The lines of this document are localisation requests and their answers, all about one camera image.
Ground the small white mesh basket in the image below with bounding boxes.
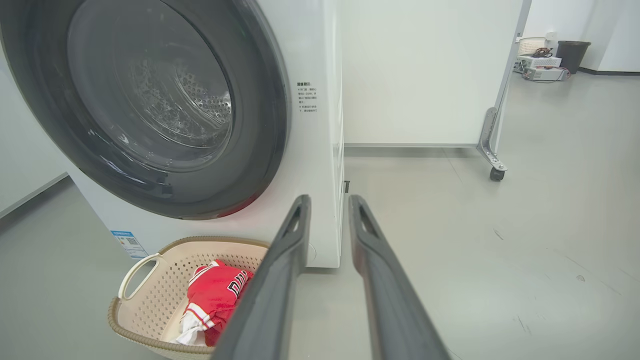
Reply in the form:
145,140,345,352
517,37,547,56

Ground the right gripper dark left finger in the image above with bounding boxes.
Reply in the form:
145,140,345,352
212,195,312,360

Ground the red and white jersey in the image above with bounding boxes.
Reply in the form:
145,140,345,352
175,259,254,347

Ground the black waste bin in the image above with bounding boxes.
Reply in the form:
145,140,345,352
556,40,592,75

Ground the grey flat device box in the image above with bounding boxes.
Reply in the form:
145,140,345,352
522,66,568,82

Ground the blue energy label sticker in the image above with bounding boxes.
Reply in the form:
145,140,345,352
110,230,149,260

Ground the white partition panel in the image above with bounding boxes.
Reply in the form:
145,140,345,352
342,0,532,147

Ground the dark round glass washer door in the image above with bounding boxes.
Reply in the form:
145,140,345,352
0,0,292,221

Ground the white perforated device box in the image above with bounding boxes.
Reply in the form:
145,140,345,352
517,55,562,68

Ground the metal partition leg bracket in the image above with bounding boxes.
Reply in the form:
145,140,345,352
476,107,508,173

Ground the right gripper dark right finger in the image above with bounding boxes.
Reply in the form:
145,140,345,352
348,195,451,360

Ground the cream perforated laundry basket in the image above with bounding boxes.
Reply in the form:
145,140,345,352
107,236,273,360

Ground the stainless steel washing machine drum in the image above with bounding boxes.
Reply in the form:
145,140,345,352
122,55,234,151

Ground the white front-load washing machine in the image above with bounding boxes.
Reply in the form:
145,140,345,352
50,0,346,268

